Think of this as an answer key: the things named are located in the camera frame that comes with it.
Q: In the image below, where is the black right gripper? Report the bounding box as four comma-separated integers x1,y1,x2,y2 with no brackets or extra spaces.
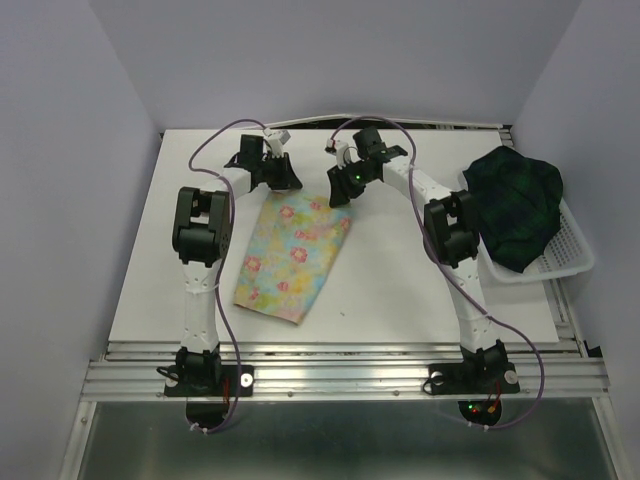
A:
325,158,375,207

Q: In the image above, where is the pastel floral skirt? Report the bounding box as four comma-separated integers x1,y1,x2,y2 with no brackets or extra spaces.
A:
233,191,352,324

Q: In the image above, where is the dark green plaid skirt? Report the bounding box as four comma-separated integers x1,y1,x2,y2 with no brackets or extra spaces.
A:
463,146,564,274

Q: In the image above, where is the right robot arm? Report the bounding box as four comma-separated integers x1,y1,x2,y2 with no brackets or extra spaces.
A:
325,127,520,395

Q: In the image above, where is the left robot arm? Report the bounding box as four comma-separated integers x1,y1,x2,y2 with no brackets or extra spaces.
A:
158,128,302,398

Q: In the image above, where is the white plastic basket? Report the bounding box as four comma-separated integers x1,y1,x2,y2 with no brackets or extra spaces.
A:
479,200,595,284

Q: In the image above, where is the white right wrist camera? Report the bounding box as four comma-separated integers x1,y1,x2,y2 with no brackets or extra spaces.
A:
325,139,354,169

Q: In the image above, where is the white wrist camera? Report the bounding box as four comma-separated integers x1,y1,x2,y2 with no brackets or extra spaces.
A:
263,127,291,158
325,139,354,169

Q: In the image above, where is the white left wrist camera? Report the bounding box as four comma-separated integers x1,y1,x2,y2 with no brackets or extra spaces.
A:
263,127,291,158

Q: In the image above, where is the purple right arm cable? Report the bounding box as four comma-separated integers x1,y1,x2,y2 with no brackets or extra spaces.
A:
324,116,546,432

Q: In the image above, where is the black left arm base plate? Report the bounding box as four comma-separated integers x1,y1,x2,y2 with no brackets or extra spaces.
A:
163,364,255,434

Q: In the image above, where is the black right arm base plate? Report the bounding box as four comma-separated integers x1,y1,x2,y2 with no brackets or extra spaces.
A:
422,362,520,429

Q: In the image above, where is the aluminium mounting rail frame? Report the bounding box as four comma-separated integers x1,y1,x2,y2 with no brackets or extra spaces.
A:
62,130,629,479

